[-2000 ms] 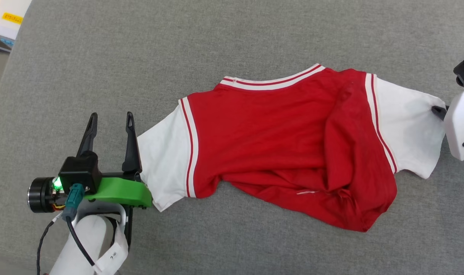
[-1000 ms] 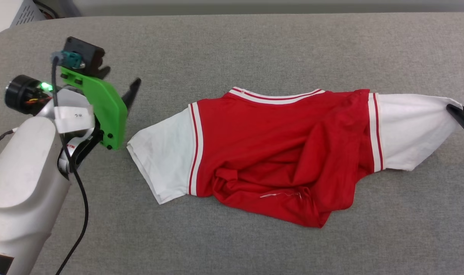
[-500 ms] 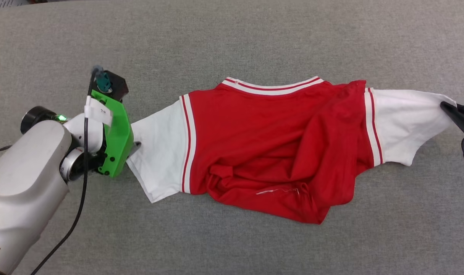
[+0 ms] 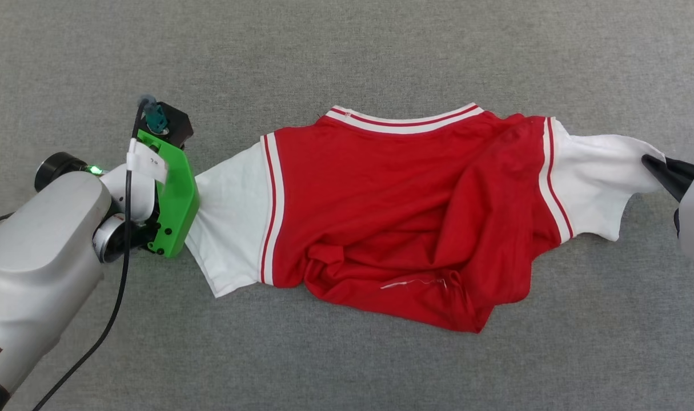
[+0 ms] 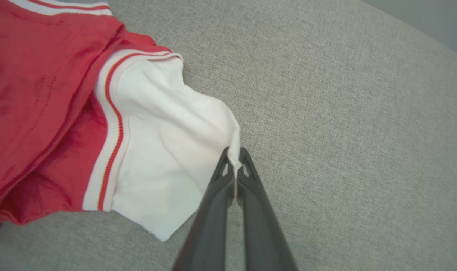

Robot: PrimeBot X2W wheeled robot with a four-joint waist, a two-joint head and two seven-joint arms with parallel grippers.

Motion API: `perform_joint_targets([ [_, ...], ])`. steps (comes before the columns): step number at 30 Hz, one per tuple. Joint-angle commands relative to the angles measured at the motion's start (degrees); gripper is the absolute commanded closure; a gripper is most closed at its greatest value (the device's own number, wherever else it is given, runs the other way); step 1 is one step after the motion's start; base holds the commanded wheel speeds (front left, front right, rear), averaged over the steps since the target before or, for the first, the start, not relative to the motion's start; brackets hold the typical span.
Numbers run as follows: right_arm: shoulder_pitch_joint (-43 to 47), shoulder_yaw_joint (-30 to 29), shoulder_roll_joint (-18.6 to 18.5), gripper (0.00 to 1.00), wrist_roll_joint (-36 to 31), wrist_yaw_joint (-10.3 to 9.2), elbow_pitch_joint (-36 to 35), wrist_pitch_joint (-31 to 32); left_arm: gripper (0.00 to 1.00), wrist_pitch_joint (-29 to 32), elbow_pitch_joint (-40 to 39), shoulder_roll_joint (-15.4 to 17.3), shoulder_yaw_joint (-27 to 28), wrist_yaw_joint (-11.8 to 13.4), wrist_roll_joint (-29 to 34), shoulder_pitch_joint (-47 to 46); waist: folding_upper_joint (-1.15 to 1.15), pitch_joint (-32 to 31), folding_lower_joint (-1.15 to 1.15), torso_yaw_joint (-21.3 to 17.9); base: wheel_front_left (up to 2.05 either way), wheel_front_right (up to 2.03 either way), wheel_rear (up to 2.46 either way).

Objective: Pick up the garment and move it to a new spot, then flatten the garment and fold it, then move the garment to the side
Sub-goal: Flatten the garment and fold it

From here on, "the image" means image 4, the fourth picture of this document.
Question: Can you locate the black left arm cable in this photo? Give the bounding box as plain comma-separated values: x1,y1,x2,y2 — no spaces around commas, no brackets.
31,98,156,411

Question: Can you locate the white cable label tag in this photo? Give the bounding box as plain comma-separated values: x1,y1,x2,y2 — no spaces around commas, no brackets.
127,139,168,184

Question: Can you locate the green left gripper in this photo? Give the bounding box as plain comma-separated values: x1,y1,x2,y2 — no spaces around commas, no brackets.
133,129,200,259

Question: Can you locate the red and white jersey shirt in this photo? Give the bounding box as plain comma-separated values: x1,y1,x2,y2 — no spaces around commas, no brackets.
185,103,667,334

